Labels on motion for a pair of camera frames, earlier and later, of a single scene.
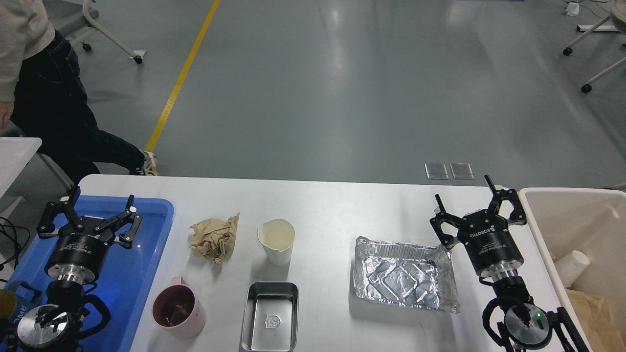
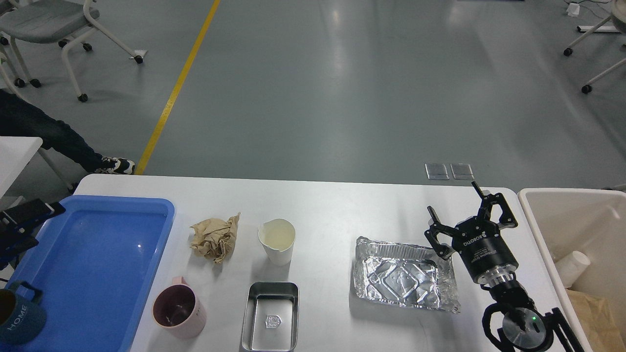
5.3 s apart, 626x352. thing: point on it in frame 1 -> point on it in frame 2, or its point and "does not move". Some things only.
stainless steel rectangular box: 270,321 does not move
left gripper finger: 46,229 -> 10,248
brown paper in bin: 603,332 does not move
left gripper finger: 125,239 -> 20,218
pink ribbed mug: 176,309 does not move
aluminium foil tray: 405,274 does not move
